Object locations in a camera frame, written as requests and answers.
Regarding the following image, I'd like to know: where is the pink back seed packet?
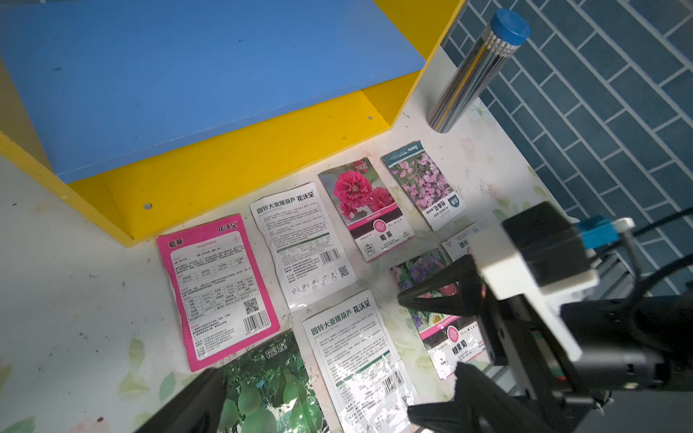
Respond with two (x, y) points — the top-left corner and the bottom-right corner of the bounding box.
(156, 215), (281, 372)

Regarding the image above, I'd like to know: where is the mixed aster flower seed packet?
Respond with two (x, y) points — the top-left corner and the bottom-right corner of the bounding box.
(440, 223), (480, 264)

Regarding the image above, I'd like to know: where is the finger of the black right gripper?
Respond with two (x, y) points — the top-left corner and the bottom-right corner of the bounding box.
(397, 254), (485, 318)
(407, 402), (471, 433)

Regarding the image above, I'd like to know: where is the pink hollyhock seed packet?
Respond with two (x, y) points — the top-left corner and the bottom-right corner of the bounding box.
(319, 158), (414, 263)

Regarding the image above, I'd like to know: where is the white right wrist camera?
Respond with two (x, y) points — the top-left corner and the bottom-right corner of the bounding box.
(466, 201), (637, 363)

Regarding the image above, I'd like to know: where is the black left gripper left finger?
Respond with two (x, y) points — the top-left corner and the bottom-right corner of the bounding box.
(136, 368), (227, 433)

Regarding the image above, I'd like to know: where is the yellow wooden shelf unit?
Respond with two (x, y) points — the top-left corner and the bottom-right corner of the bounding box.
(1, 1), (463, 246)

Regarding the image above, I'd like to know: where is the white text back seed packet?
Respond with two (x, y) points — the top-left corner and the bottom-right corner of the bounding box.
(250, 182), (357, 311)

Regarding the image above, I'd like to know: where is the clear pencil tube blue lid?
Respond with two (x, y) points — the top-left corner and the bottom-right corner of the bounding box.
(427, 8), (531, 134)

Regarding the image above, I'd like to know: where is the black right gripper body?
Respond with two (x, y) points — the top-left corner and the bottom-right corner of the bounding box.
(479, 289), (574, 428)

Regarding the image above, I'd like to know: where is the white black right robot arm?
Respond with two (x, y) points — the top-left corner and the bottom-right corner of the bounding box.
(398, 202), (692, 432)

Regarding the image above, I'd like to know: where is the pink aster seed packet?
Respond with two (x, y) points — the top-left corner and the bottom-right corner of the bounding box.
(391, 248), (491, 380)

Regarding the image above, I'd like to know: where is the purple flower seed packet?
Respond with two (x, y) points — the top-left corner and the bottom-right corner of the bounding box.
(382, 141), (467, 231)

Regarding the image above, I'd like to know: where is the white text packet shelf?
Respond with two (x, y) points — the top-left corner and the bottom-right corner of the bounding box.
(302, 290), (417, 433)

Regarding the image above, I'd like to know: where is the green gourd seed packet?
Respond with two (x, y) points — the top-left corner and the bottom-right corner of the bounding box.
(218, 330), (330, 432)

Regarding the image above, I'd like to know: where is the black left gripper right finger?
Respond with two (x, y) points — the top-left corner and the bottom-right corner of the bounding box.
(454, 363), (552, 432)

